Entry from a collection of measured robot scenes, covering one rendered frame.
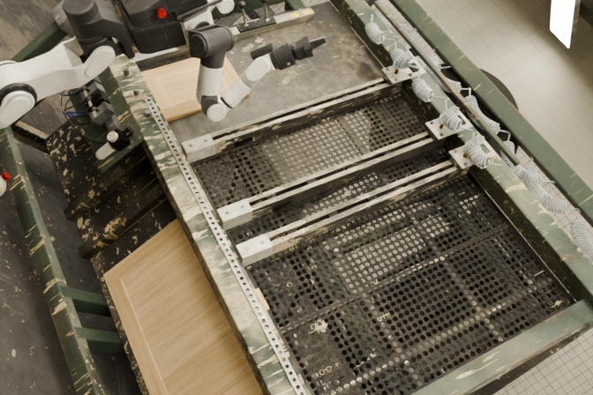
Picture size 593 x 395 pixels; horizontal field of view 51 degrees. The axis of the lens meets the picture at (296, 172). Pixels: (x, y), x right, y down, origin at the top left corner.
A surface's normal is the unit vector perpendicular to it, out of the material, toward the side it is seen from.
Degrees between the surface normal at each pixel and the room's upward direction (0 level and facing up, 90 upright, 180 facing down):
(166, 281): 90
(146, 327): 90
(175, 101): 56
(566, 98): 90
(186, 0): 90
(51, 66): 64
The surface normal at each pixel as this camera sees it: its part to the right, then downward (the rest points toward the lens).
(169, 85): 0.11, -0.59
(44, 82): 0.47, 0.74
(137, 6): -0.28, -0.40
